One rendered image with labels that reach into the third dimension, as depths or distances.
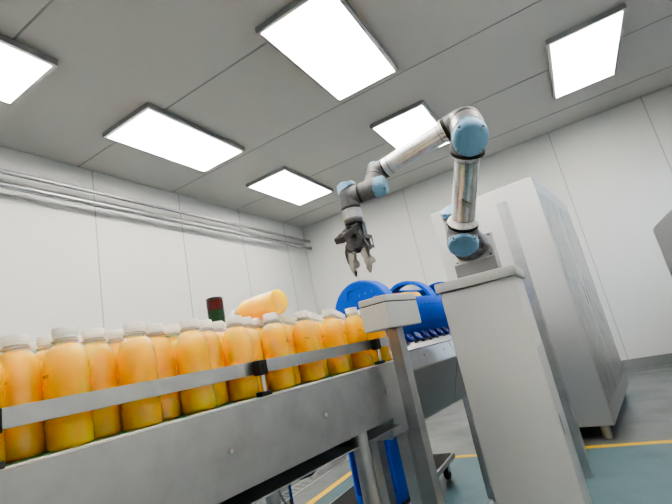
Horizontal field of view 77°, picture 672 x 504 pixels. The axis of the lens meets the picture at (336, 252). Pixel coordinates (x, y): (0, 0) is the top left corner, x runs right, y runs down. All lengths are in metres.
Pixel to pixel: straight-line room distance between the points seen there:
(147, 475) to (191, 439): 0.10
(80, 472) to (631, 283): 6.39
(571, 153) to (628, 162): 0.69
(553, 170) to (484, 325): 5.28
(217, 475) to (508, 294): 1.23
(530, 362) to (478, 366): 0.19
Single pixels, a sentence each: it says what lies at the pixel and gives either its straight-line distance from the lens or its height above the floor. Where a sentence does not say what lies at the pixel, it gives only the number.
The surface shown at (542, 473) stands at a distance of 1.85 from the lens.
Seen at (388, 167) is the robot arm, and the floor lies 1.60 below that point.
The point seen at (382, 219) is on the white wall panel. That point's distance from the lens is 7.37.
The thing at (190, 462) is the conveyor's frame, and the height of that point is 0.82.
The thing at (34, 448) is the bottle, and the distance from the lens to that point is 0.87.
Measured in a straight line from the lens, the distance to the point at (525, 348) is 1.76.
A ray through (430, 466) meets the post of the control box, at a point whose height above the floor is 0.59.
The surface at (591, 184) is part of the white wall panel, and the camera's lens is 6.84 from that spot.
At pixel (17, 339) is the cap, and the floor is 1.09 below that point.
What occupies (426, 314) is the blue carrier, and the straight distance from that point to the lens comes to 1.98.
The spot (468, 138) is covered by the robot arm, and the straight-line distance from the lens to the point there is 1.49.
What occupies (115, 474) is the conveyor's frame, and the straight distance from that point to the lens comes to 0.84.
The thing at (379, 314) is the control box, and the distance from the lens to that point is 1.30.
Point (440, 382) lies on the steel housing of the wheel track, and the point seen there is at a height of 0.75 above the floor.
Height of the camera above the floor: 0.96
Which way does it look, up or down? 13 degrees up
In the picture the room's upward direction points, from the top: 12 degrees counter-clockwise
